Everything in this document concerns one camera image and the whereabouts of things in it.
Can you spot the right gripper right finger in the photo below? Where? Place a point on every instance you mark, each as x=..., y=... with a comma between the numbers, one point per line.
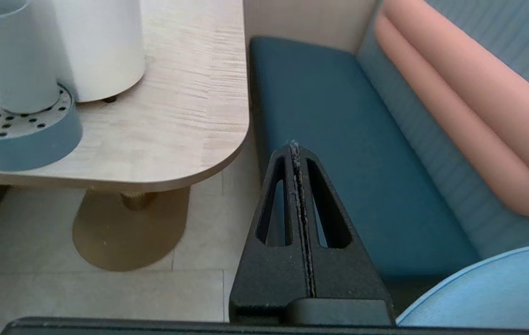
x=348, y=279

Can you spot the round blue perforated drip tray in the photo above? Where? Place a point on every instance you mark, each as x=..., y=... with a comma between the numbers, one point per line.
x=27, y=144

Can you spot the blue rounded seat back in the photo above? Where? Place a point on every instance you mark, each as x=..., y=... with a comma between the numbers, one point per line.
x=492, y=293

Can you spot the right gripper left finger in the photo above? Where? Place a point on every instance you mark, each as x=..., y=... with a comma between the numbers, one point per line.
x=269, y=279

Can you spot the pink bolster cushion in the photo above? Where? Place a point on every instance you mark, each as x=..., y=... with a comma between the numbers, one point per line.
x=478, y=102

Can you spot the table pedestal base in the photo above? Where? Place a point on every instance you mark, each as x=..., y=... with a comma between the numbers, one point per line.
x=129, y=237

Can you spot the grey-blue plastic cup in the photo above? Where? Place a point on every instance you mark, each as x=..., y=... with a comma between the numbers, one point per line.
x=13, y=60

